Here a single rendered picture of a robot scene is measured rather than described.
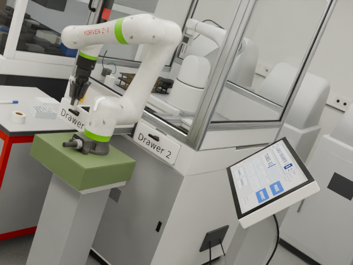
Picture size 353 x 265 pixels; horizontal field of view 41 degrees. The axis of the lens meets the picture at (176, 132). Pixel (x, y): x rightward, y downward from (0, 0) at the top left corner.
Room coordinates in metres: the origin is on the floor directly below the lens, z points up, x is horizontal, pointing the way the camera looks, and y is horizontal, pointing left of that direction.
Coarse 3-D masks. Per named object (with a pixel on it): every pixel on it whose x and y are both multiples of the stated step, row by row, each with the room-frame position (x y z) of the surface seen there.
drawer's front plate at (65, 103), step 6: (66, 102) 2.34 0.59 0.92; (60, 108) 2.35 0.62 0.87; (66, 108) 2.33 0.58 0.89; (78, 108) 2.29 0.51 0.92; (60, 114) 2.35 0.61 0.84; (66, 114) 2.33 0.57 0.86; (72, 114) 2.30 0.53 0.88; (84, 114) 2.26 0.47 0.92; (66, 120) 2.32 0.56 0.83; (78, 120) 2.27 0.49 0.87; (84, 120) 2.25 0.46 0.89; (72, 126) 2.29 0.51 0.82; (84, 126) 2.24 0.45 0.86
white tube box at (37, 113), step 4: (32, 108) 2.42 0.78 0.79; (36, 108) 2.43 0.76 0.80; (44, 108) 2.47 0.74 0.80; (48, 108) 2.50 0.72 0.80; (32, 112) 2.41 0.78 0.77; (36, 112) 2.38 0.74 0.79; (40, 112) 2.40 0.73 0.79; (44, 112) 2.41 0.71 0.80; (48, 112) 2.43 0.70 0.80; (52, 112) 2.46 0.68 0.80; (36, 116) 2.39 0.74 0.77; (40, 116) 2.40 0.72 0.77; (44, 116) 2.42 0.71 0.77; (48, 116) 2.44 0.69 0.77; (52, 116) 2.45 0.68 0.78
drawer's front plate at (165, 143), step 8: (144, 128) 2.41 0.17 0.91; (152, 128) 2.40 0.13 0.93; (136, 136) 2.43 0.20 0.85; (144, 136) 2.40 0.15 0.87; (160, 136) 2.34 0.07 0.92; (144, 144) 2.39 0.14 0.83; (152, 144) 2.36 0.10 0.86; (160, 144) 2.33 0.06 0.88; (168, 144) 2.31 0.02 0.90; (176, 144) 2.28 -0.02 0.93; (160, 152) 2.32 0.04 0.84; (168, 152) 2.30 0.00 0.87; (176, 152) 2.28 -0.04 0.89; (168, 160) 2.29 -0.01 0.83
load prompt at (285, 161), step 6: (276, 150) 2.01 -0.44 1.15; (282, 150) 1.98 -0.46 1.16; (276, 156) 1.95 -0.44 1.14; (282, 156) 1.92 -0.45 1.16; (288, 156) 1.89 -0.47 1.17; (282, 162) 1.86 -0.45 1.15; (288, 162) 1.83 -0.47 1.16; (282, 168) 1.81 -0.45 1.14; (288, 168) 1.78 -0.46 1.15; (294, 168) 1.76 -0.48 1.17
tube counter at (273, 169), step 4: (272, 160) 1.93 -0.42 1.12; (268, 164) 1.91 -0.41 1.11; (272, 164) 1.89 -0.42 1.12; (276, 164) 1.87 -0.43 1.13; (268, 168) 1.87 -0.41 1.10; (272, 168) 1.85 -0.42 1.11; (276, 168) 1.83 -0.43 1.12; (272, 172) 1.82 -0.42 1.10; (276, 172) 1.80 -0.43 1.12; (280, 172) 1.78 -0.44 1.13; (272, 176) 1.78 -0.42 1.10; (276, 176) 1.77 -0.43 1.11; (280, 176) 1.75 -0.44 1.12
